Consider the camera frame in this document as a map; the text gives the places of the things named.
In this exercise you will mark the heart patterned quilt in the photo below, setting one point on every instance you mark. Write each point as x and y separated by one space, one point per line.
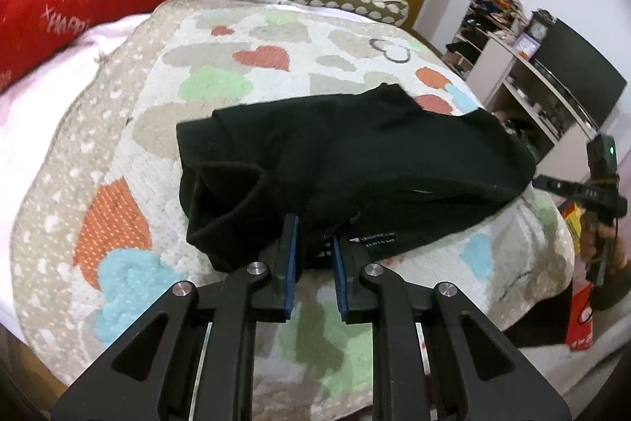
101 233

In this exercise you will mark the cluttered shoe rack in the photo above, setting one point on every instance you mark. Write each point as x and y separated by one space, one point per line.
483 19

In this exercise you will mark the white tv cabinet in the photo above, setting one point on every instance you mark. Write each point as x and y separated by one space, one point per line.
557 128

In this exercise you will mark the black pants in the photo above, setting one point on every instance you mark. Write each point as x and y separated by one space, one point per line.
374 167

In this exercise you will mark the black ornate clock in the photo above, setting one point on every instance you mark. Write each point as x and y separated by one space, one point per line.
540 23

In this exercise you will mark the black television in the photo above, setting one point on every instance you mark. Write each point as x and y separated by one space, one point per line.
579 67

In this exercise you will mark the yellow red box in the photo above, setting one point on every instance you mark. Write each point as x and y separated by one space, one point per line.
580 333

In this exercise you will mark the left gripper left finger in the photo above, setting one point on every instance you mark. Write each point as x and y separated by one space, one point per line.
191 353

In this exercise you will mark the purple small clock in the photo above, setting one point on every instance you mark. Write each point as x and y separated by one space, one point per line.
525 46

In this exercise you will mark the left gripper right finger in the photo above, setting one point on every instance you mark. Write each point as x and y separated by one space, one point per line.
435 354

